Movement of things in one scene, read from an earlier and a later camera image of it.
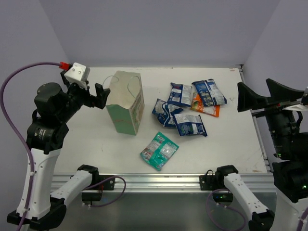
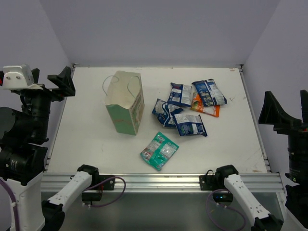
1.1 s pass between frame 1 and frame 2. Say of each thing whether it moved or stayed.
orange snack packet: stayed
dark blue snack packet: stayed
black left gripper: moved
